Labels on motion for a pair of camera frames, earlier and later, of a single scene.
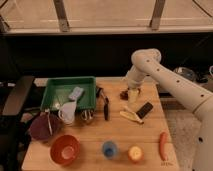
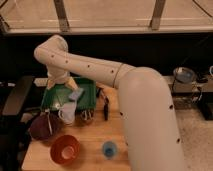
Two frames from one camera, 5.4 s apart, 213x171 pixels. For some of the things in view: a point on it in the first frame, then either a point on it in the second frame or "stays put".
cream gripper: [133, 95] -> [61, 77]
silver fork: [47, 111] stays put
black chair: [13, 126] stays put
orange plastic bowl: [65, 149] stays put
